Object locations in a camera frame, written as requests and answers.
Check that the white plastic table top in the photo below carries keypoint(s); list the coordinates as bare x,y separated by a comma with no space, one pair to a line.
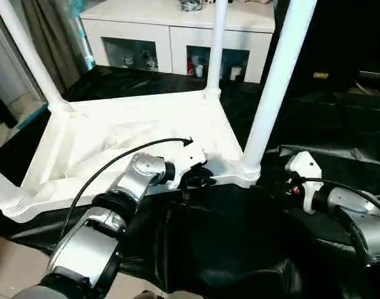
131,118

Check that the white plastic table leg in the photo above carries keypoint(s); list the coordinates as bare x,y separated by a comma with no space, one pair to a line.
216,40
277,78
3,190
31,53

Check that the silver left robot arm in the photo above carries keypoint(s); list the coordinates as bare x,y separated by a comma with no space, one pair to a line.
84,249

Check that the black plastic mat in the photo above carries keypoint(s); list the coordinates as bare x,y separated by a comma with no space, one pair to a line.
224,243

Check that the black box with yellow label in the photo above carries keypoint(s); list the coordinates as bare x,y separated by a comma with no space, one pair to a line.
333,37

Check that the white glass-door cabinet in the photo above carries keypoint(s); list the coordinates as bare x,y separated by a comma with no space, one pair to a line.
131,28

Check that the dark crumpled object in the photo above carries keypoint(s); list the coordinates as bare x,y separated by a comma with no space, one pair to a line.
191,4

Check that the light blue patterned strip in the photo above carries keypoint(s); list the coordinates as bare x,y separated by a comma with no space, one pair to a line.
84,40

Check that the grey-brown curtain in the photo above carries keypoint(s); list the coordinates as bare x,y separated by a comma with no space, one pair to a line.
53,40

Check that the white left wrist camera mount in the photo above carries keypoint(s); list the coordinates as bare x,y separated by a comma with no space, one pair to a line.
190,155

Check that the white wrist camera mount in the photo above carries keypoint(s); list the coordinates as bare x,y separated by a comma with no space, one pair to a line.
305,168
190,155

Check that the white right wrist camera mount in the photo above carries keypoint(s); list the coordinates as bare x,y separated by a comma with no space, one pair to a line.
305,168

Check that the dark metal rail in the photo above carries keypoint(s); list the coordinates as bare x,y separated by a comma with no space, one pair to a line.
375,74

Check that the teal plastic frame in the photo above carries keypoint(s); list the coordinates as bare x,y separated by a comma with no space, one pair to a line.
31,116

